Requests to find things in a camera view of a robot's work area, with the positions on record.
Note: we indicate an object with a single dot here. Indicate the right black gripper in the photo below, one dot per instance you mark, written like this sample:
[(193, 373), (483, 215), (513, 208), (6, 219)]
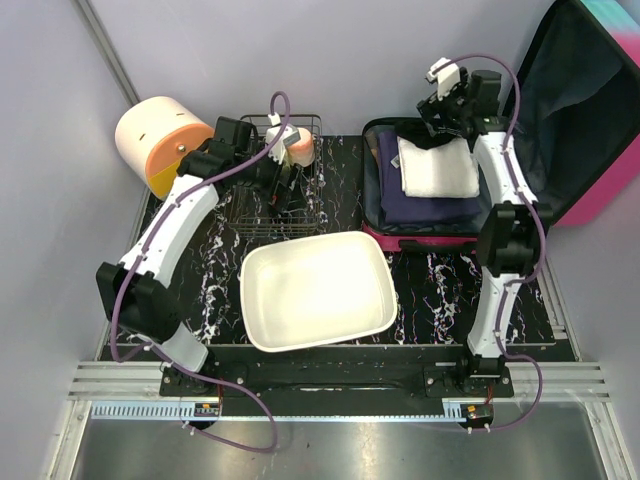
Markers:
[(431, 107)]

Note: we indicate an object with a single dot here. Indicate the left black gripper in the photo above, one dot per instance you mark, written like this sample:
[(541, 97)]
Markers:
[(276, 170)]

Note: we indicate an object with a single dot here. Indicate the black garment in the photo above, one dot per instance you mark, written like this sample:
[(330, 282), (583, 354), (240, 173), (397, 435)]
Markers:
[(415, 131)]

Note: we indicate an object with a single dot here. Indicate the white towel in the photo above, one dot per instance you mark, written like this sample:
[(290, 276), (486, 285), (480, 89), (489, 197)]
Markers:
[(446, 171)]

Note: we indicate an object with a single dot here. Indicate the pink teal cartoon suitcase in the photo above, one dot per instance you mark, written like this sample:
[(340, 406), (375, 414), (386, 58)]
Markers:
[(576, 114)]

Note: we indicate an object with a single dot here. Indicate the purple garment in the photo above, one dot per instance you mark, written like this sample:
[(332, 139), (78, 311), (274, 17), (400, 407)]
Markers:
[(398, 208)]

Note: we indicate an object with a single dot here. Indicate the white rectangular tray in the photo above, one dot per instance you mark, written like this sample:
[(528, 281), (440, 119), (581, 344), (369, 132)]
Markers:
[(315, 291)]

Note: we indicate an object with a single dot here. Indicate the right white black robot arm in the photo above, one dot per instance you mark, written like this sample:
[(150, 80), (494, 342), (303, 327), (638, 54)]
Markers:
[(511, 242)]

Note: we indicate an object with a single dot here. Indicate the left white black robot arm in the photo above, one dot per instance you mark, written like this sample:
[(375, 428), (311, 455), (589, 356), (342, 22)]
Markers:
[(135, 290)]

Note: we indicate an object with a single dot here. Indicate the black object in basket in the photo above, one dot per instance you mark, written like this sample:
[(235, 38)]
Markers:
[(284, 183)]

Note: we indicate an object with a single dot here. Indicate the pink ribbed cup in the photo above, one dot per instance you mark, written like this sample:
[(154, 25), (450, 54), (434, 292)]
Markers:
[(302, 152)]

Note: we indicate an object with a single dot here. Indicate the black wire basket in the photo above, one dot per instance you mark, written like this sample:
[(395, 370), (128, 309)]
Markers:
[(248, 211)]

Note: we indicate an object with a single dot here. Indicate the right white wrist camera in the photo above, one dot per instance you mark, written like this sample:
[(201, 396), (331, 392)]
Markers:
[(448, 78)]

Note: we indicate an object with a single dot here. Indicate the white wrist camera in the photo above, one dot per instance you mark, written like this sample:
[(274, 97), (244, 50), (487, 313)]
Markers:
[(448, 78), (280, 137)]

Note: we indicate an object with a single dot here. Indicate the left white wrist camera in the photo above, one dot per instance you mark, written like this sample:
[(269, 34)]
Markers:
[(280, 137)]

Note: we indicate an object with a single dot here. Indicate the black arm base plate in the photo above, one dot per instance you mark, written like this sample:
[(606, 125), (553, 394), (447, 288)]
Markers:
[(435, 371)]

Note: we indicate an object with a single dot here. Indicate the aluminium frame rail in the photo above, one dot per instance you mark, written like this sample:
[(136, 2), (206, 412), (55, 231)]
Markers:
[(138, 391)]

